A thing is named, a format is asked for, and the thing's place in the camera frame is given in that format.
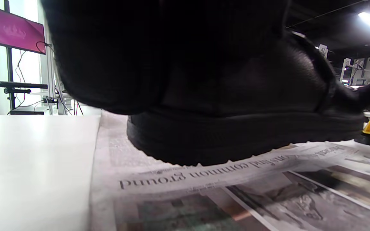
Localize person's left hand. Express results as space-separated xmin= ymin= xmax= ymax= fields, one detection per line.
xmin=40 ymin=0 xmax=290 ymax=115

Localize black leather shoe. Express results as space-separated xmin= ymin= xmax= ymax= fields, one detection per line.
xmin=127 ymin=30 xmax=365 ymax=167

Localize printed newspaper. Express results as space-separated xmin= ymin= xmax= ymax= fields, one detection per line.
xmin=89 ymin=111 xmax=370 ymax=231

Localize monitor with purple screen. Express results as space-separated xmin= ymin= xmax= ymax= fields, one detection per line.
xmin=0 ymin=2 xmax=46 ymax=55

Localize white aluminium frame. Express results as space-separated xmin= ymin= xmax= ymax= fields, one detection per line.
xmin=44 ymin=19 xmax=66 ymax=115

